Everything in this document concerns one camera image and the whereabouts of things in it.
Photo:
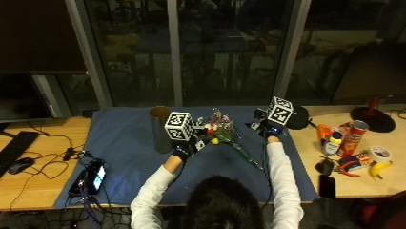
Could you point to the dark computer monitor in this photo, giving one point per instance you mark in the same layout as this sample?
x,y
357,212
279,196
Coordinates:
x,y
22,95

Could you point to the phone with lit screen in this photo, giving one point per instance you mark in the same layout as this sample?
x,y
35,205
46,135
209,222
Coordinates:
x,y
98,176

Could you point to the dark grey cylinder vase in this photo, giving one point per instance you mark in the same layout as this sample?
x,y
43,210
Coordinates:
x,y
160,133

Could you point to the person's left hand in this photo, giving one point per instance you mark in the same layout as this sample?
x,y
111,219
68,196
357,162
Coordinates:
x,y
183,150

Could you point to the orange plastic bottle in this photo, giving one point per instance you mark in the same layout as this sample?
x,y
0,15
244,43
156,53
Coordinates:
x,y
324,133

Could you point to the person's right hand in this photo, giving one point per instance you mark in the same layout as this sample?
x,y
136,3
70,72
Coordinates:
x,y
275,130

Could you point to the white marker cube left glove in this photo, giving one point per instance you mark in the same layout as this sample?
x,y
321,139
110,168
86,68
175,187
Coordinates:
x,y
179,125

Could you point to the black keyboard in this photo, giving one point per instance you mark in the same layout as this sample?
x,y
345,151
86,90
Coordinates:
x,y
16,149

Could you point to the black smartphone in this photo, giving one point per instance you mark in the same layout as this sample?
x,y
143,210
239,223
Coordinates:
x,y
327,187

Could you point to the red chips can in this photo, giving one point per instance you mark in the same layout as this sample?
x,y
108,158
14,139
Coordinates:
x,y
353,138

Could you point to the white marker cube right glove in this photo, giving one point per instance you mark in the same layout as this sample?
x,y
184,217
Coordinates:
x,y
280,110

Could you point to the dark screen on red stand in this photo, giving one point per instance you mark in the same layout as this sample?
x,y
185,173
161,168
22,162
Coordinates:
x,y
372,73

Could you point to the flower bouquet with green stems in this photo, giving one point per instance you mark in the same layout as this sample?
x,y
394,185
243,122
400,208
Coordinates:
x,y
224,129

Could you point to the small black pouch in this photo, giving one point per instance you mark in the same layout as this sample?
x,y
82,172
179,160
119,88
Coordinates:
x,y
325,166

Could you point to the yellow banana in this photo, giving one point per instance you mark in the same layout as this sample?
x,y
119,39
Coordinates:
x,y
378,168

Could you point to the stand with round black base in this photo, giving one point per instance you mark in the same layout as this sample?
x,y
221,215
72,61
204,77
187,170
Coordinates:
x,y
374,119

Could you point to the white marker cube glove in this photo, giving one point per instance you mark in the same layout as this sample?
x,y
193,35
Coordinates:
x,y
280,110
179,125

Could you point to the red and black chair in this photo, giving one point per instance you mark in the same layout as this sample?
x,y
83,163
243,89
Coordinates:
x,y
381,211

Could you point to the white bottle with blue cap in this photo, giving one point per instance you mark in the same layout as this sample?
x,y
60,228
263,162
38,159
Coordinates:
x,y
332,144

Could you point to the black round pouch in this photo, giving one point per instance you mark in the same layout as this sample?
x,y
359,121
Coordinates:
x,y
300,118

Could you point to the white tape roll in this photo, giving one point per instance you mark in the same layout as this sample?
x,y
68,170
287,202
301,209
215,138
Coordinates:
x,y
380,154

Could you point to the black computer mouse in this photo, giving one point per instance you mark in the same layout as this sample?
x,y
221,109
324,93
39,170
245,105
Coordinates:
x,y
20,165

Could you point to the blue table cloth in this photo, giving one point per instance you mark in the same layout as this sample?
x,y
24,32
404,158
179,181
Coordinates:
x,y
127,143

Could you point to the red and blue snack box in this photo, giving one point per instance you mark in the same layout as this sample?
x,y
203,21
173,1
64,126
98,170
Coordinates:
x,y
356,161

